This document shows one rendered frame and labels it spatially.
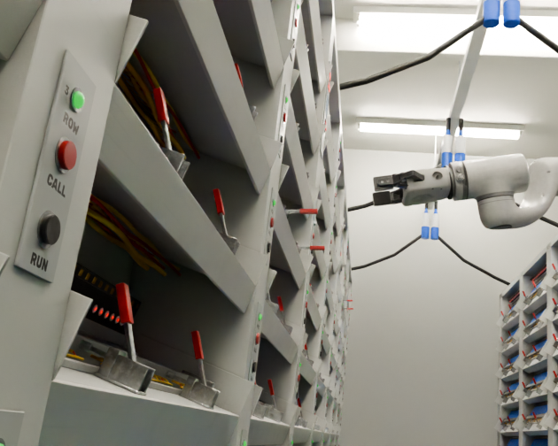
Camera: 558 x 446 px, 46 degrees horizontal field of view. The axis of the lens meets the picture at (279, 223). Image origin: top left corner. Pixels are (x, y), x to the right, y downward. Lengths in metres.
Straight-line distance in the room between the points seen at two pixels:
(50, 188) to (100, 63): 0.10
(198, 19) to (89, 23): 0.26
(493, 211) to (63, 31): 1.17
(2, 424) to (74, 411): 0.10
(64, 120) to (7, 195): 0.06
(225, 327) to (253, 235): 0.15
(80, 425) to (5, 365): 0.12
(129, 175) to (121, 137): 0.04
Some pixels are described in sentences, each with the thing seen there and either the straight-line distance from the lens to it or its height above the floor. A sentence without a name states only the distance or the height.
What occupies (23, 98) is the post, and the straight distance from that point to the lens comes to 0.35.
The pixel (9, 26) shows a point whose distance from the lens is 0.36.
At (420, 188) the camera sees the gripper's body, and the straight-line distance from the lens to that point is 1.42.
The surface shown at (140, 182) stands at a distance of 0.53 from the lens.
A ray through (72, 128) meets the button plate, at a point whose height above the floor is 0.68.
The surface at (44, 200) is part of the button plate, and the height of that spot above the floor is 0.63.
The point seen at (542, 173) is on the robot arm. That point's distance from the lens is 1.56.
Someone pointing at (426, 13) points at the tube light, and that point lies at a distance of 4.01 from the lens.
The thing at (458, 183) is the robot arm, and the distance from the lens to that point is 1.44.
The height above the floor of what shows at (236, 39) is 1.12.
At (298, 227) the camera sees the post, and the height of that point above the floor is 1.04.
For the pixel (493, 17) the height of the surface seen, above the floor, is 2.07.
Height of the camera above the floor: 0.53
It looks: 17 degrees up
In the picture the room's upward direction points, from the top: 7 degrees clockwise
